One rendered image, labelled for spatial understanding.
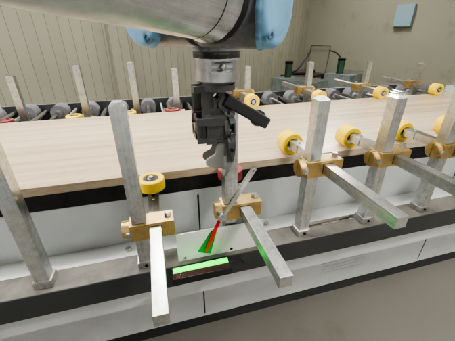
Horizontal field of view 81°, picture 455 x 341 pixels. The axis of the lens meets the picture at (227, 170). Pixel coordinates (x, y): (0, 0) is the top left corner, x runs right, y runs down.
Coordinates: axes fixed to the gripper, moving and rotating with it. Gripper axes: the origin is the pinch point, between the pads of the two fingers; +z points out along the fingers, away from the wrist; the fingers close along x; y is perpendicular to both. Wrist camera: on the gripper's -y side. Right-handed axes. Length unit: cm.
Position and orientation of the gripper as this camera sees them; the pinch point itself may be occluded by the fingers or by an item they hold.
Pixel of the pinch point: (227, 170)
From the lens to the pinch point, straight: 62.7
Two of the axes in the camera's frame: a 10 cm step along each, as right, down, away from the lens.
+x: 2.7, 4.4, -8.6
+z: 0.0, 8.9, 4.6
